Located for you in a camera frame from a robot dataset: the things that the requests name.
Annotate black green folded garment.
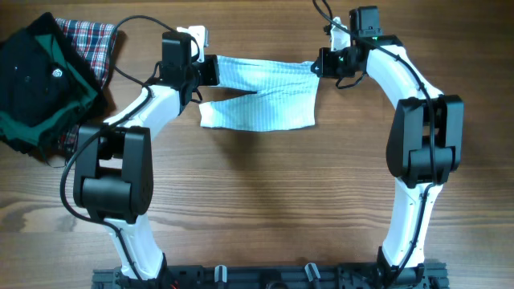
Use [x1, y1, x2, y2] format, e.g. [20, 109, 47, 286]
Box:
[0, 11, 108, 155]

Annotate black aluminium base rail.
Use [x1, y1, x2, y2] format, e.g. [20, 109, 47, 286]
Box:
[91, 262, 450, 289]

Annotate red plaid folded garment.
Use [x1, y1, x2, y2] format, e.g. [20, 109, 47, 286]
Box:
[55, 18, 116, 153]

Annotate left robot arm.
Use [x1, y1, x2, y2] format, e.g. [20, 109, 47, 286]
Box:
[73, 26, 219, 288]

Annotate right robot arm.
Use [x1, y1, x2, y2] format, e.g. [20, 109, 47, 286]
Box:
[311, 1, 464, 288]

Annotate light blue striped shorts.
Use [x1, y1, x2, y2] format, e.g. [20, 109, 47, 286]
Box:
[199, 56, 319, 132]

